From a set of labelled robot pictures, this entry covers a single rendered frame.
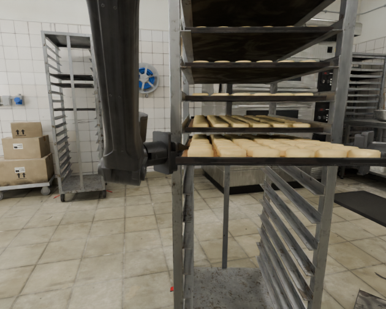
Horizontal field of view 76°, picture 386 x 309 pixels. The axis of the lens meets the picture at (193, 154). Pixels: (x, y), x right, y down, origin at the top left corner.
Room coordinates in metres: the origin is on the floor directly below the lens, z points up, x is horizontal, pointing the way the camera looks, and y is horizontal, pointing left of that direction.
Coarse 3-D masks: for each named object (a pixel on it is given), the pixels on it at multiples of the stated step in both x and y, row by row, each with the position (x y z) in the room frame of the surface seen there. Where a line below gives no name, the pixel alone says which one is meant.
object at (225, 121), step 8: (192, 120) 1.19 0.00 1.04; (200, 120) 0.92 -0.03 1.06; (208, 120) 1.10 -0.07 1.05; (216, 120) 0.92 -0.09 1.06; (224, 120) 1.04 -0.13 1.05; (232, 120) 0.92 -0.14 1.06; (240, 120) 1.03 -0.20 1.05; (248, 120) 0.92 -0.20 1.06; (256, 120) 0.99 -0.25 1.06; (264, 120) 0.92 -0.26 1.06; (272, 120) 0.92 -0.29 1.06; (280, 120) 0.92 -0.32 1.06; (288, 120) 0.92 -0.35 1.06
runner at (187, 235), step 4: (192, 196) 1.14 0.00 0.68; (192, 200) 1.08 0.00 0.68; (192, 204) 1.04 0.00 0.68; (192, 208) 1.00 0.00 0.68; (192, 212) 0.96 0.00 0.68; (192, 216) 0.92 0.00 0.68; (184, 224) 0.80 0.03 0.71; (188, 224) 0.85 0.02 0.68; (184, 228) 0.80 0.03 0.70; (188, 228) 0.83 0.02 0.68; (184, 232) 0.79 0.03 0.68; (188, 232) 0.80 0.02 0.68; (184, 236) 0.77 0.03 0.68; (188, 236) 0.77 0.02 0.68; (184, 240) 0.74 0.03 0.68; (188, 240) 0.74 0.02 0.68; (184, 244) 0.72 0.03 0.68; (188, 244) 0.72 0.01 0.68; (184, 248) 0.70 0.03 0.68; (188, 248) 0.70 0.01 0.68
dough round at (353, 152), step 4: (352, 152) 0.46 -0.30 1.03; (356, 152) 0.45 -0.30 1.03; (360, 152) 0.45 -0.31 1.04; (364, 152) 0.44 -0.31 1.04; (368, 152) 0.44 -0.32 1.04; (372, 152) 0.44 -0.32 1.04; (376, 152) 0.44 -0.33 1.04; (380, 152) 0.45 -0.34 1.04; (352, 156) 0.46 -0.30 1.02; (356, 156) 0.45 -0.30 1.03; (360, 156) 0.44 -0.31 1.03; (364, 156) 0.44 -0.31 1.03; (368, 156) 0.44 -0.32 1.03; (372, 156) 0.44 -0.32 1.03; (376, 156) 0.44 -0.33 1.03
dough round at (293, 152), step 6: (288, 150) 0.46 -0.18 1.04; (294, 150) 0.46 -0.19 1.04; (300, 150) 0.46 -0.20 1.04; (306, 150) 0.46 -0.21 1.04; (312, 150) 0.46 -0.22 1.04; (288, 156) 0.46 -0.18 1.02; (294, 156) 0.45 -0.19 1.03; (300, 156) 0.44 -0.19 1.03; (306, 156) 0.44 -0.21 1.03; (312, 156) 0.44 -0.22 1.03
